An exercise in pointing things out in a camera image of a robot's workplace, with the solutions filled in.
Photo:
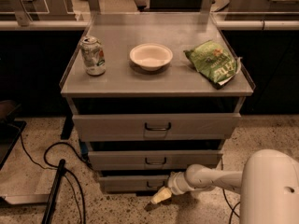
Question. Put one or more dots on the black pole on floor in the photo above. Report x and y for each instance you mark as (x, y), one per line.
(53, 193)

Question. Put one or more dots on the grey metal drawer cabinet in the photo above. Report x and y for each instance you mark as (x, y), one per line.
(125, 88)

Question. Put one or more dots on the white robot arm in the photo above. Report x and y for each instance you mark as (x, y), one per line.
(268, 186)

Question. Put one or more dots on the white green soda can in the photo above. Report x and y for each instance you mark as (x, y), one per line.
(93, 55)

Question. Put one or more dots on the white horizontal rail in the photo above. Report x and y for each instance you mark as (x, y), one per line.
(222, 25)

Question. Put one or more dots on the white paper bowl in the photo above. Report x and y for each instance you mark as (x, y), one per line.
(151, 56)

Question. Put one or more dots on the grey drawer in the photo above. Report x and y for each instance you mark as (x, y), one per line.
(152, 160)
(132, 183)
(141, 127)

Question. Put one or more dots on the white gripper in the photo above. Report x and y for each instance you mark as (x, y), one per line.
(174, 183)

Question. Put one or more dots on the green chip bag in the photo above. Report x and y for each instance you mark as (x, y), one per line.
(214, 62)

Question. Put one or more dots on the black tray at left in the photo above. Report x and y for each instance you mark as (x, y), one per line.
(9, 135)

